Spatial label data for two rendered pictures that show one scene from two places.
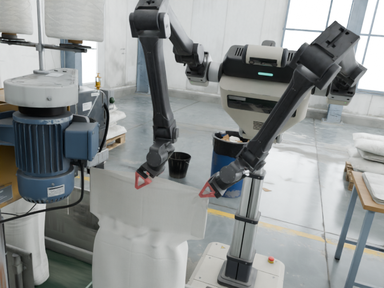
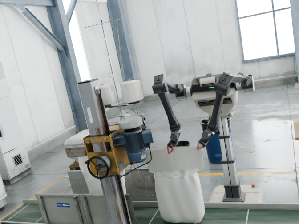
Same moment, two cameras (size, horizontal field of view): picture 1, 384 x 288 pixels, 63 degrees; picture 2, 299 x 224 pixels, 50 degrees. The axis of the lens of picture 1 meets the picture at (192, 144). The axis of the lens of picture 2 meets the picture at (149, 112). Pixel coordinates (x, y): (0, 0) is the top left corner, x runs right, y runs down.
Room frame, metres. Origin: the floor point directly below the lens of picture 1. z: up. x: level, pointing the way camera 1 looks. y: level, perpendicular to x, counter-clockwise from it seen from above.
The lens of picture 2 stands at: (-1.50, 0.01, 1.92)
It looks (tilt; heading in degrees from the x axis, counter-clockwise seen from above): 11 degrees down; 6
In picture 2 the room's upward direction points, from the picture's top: 11 degrees counter-clockwise
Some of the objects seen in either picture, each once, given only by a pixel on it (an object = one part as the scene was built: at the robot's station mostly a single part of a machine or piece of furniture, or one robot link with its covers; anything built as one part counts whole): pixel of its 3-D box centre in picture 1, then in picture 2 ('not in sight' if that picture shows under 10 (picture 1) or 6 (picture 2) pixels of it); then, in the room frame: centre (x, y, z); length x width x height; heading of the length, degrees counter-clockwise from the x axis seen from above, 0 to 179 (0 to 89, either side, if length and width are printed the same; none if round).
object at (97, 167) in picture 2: not in sight; (97, 167); (0.68, 0.69, 1.13); 0.18 x 0.11 x 0.18; 72
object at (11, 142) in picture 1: (10, 130); (121, 139); (0.83, 0.51, 1.27); 0.12 x 0.09 x 0.09; 162
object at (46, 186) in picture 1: (46, 155); (135, 145); (0.83, 0.41, 1.21); 0.15 x 0.15 x 0.25
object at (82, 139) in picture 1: (83, 144); (147, 137); (0.85, 0.31, 1.25); 0.10 x 0.08 x 0.12; 7
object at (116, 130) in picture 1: (104, 132); not in sight; (4.49, 1.32, 0.20); 0.67 x 0.43 x 0.15; 162
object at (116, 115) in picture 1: (103, 116); not in sight; (4.48, 1.34, 0.44); 0.68 x 0.44 x 0.15; 162
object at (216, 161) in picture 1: (230, 163); (218, 139); (3.31, -0.45, 0.32); 0.51 x 0.48 x 0.65; 162
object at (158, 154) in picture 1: (162, 145); (175, 131); (1.04, 0.10, 1.20); 0.11 x 0.09 x 0.12; 164
